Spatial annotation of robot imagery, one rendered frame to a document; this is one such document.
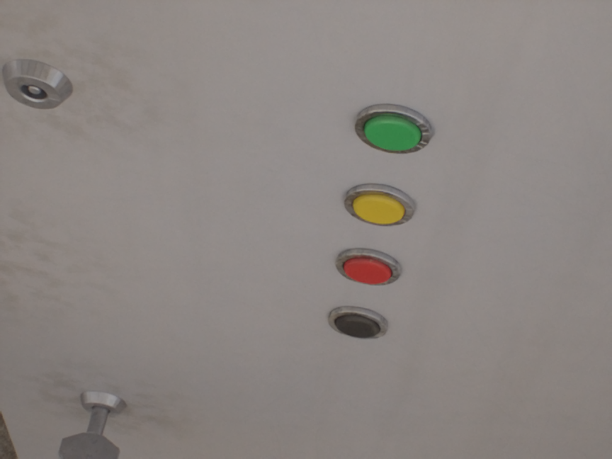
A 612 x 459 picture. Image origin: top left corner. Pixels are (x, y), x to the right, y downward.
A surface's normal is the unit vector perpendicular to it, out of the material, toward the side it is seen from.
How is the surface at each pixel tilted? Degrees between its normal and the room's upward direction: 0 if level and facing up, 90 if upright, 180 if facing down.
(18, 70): 35
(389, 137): 90
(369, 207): 90
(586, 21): 90
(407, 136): 90
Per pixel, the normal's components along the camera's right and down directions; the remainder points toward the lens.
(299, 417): -0.17, 0.86
